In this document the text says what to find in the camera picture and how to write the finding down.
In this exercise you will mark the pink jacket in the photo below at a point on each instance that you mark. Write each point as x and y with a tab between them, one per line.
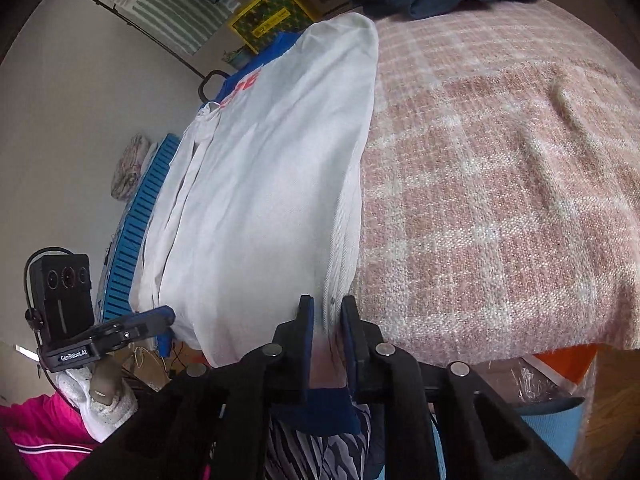
35	435

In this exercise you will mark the floral bundled bedding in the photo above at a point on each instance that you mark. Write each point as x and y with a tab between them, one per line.
131	165

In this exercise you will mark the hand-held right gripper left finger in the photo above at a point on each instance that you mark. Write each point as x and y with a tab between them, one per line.
307	350

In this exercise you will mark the light blue mat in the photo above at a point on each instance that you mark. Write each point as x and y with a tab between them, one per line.
555	435

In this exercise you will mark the blue slatted plastic frame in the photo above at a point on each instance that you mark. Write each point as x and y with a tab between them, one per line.
135	230

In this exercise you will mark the person's left hand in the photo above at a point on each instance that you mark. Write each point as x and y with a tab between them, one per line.
100	410

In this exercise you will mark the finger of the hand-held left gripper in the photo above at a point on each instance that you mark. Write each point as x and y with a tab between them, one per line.
150	322

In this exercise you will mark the pink plaid blanket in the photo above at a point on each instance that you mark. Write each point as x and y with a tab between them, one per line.
500	185

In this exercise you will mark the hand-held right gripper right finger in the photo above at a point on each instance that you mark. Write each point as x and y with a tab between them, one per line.
347	350

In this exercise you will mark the orange mattress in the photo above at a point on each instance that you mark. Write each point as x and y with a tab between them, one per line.
565	365

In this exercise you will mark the yellow green patterned box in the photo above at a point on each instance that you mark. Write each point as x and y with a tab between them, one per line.
270	15

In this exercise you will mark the striped grey trousers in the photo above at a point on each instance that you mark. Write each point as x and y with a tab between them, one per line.
310	455

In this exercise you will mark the black metal clothes rack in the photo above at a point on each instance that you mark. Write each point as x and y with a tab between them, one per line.
160	43

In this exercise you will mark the small potted plant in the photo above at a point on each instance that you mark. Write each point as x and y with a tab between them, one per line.
239	57

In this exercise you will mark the green striped white cloth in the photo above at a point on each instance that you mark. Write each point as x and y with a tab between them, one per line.
165	5

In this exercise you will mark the white and blue jacket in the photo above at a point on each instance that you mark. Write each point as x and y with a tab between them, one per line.
260	185

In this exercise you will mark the clear plastic sheet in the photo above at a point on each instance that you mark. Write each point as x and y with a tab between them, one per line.
530	380

